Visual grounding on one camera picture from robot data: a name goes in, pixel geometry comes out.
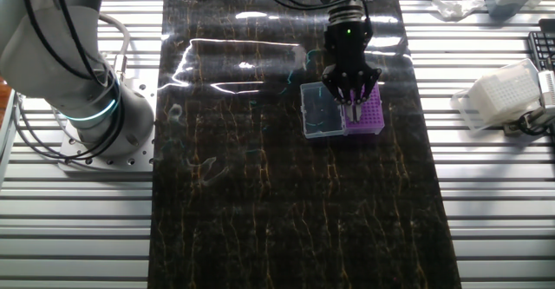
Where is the black keyboard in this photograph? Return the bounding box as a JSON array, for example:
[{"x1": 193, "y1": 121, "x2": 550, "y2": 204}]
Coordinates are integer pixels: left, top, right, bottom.
[{"x1": 527, "y1": 18, "x2": 555, "y2": 71}]

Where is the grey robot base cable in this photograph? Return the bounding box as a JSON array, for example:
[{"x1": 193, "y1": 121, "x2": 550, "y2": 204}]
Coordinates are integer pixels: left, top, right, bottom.
[{"x1": 97, "y1": 13, "x2": 131, "y2": 82}]

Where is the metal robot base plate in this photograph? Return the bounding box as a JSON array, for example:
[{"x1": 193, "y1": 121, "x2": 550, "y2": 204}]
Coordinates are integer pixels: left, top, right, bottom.
[{"x1": 57, "y1": 69, "x2": 158, "y2": 174}]

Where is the open purple pipette tip box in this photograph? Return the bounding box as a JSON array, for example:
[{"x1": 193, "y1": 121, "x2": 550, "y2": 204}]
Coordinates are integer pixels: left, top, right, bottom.
[{"x1": 299, "y1": 80, "x2": 386, "y2": 140}]

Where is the white crumpled tissue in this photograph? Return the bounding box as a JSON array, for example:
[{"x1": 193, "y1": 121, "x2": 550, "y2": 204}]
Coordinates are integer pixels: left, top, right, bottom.
[{"x1": 431, "y1": 0, "x2": 486, "y2": 21}]

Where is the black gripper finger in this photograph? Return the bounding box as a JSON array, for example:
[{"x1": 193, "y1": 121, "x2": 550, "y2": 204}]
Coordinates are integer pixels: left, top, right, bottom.
[
  {"x1": 321, "y1": 65, "x2": 354, "y2": 123},
  {"x1": 358, "y1": 67, "x2": 382, "y2": 122}
]

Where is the black marble pattern mat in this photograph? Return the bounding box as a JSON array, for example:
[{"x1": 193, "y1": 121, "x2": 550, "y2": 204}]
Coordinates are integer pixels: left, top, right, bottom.
[{"x1": 147, "y1": 0, "x2": 463, "y2": 289}]

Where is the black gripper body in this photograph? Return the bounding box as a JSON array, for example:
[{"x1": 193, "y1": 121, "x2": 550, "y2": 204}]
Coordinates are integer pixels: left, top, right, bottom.
[{"x1": 323, "y1": 18, "x2": 375, "y2": 82}]

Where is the white pipette tip box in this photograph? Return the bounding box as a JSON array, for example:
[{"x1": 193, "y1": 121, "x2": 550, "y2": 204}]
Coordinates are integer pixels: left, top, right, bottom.
[{"x1": 450, "y1": 57, "x2": 543, "y2": 132}]

